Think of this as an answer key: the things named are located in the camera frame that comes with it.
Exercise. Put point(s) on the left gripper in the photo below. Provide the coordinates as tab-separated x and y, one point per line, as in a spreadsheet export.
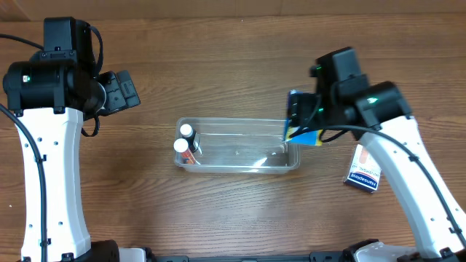
121	93

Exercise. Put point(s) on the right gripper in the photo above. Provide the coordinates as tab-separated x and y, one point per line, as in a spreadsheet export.
298	110

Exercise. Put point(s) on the blue yellow VapoDrops box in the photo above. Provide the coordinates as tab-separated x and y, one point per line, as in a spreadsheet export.
302	137

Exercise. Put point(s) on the dark bottle white cap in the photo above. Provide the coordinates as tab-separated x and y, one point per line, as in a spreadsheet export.
191	136

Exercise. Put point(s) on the orange tube white cap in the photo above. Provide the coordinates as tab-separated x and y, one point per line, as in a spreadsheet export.
181	146

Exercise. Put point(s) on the white blue Hansaplast box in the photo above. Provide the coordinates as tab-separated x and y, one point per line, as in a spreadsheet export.
364	173

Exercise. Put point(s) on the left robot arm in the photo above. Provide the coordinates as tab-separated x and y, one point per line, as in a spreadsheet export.
49	97

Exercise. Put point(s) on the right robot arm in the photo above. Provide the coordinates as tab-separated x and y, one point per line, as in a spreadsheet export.
381	120

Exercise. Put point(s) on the clear plastic container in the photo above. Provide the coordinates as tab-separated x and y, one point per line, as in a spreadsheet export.
232	145

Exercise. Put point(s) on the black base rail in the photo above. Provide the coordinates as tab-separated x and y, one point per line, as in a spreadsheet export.
251	258

